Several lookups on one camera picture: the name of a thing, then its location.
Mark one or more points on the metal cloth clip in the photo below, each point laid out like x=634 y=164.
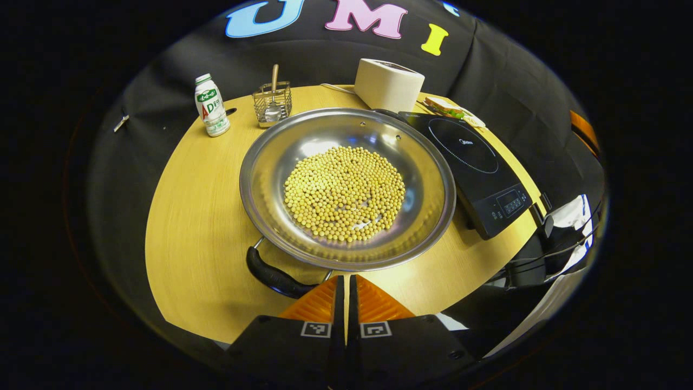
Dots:
x=121 y=123

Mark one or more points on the black induction cooktop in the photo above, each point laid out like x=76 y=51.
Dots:
x=465 y=179

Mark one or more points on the stainless steel pot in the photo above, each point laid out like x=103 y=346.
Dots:
x=270 y=179

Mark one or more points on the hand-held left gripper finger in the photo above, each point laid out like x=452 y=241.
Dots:
x=340 y=325
x=352 y=336

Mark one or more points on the white toaster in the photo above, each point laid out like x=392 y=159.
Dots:
x=387 y=86

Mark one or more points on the white drink bottle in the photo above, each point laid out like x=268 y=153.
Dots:
x=212 y=108

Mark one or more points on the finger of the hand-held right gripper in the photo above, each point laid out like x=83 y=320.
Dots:
x=583 y=130

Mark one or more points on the sandwich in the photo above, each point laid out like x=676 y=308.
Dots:
x=441 y=105

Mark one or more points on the pile of yellow soybeans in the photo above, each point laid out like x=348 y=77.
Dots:
x=346 y=195

